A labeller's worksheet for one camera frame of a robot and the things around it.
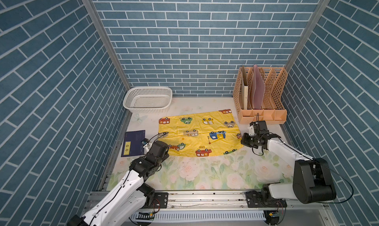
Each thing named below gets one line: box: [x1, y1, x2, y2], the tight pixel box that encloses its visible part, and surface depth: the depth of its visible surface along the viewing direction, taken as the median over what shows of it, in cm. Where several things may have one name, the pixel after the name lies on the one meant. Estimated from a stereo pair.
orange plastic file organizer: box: [232, 67, 288, 125], surface depth 107 cm
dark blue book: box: [120, 129, 146, 157], surface depth 96 cm
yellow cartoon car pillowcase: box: [158, 109, 244, 157], surface depth 101 cm
